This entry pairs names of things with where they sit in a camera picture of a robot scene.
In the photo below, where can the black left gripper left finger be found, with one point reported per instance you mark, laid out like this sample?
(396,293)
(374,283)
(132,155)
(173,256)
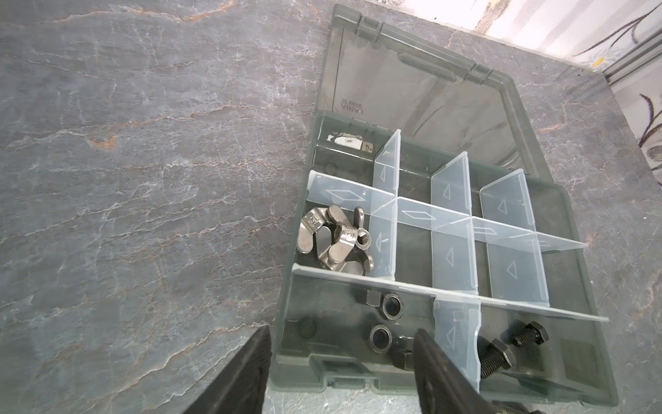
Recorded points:
(241,386)

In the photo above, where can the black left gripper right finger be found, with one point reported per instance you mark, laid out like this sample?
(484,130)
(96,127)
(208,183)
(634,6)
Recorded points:
(441,386)

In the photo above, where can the black hex nut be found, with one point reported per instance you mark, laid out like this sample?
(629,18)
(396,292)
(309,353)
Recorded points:
(380,339)
(392,306)
(402,353)
(373,298)

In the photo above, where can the black hex bolt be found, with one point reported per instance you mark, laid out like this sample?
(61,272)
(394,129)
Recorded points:
(531,333)
(498,355)

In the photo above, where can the silver wing nut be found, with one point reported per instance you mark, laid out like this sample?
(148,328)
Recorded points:
(347,251)
(312,222)

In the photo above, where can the clear plastic organizer box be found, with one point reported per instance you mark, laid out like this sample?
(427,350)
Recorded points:
(467,227)

